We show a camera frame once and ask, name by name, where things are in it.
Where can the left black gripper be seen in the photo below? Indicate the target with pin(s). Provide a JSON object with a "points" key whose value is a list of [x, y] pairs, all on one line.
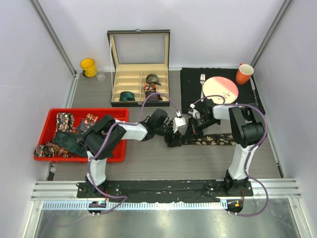
{"points": [[176, 142]]}

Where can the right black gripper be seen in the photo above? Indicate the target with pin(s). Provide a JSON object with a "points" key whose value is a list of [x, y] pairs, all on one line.
{"points": [[192, 131]]}

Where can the black gold leaf tie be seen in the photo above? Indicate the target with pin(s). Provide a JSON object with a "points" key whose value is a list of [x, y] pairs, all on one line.
{"points": [[209, 139]]}

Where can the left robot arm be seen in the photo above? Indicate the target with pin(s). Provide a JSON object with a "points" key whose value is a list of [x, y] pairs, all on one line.
{"points": [[101, 140]]}

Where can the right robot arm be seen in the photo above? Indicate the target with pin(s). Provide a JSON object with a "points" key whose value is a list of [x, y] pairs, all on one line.
{"points": [[248, 129]]}

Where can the black placemat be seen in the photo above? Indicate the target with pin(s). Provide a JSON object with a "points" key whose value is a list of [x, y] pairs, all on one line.
{"points": [[191, 87]]}

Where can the rolled dark maroon tie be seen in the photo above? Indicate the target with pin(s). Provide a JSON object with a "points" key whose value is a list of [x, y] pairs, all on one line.
{"points": [[153, 96]]}

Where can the pink cream plate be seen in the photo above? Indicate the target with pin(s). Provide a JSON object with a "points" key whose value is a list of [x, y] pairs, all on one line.
{"points": [[222, 86]]}

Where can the silver fork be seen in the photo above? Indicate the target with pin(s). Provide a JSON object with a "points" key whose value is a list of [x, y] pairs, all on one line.
{"points": [[202, 81]]}

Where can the rolled orange floral tie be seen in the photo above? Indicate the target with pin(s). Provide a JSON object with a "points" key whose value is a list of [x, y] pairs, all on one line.
{"points": [[150, 87]]}

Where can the rolled green blue tie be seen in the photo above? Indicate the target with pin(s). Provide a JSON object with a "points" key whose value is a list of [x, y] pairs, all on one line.
{"points": [[126, 96]]}

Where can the silver knife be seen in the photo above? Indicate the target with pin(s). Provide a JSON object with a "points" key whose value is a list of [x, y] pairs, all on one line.
{"points": [[254, 90]]}

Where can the orange mug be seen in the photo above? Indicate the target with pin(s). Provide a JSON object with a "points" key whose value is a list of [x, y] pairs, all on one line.
{"points": [[244, 73]]}

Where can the orange striped rolled tie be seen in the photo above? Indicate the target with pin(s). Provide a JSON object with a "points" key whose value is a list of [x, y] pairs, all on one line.
{"points": [[91, 118]]}

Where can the black tie storage box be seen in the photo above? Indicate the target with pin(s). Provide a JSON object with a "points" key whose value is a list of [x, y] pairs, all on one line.
{"points": [[134, 55]]}

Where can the clear glass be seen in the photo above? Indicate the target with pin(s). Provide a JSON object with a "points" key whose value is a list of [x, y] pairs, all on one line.
{"points": [[100, 74]]}

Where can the dark green leaf tie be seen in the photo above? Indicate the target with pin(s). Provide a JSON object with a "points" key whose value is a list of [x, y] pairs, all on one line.
{"points": [[72, 142]]}

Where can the yellow mug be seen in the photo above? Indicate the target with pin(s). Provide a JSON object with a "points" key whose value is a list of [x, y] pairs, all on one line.
{"points": [[89, 67]]}

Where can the red plastic bin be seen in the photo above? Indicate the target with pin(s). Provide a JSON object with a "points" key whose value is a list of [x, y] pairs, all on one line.
{"points": [[77, 115]]}

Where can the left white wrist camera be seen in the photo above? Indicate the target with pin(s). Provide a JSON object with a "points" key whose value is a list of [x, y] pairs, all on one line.
{"points": [[178, 122]]}

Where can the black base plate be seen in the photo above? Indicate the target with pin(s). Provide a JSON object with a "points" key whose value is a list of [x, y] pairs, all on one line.
{"points": [[163, 191]]}

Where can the aluminium front rail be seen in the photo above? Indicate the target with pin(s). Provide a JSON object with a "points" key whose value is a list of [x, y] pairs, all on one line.
{"points": [[62, 195]]}

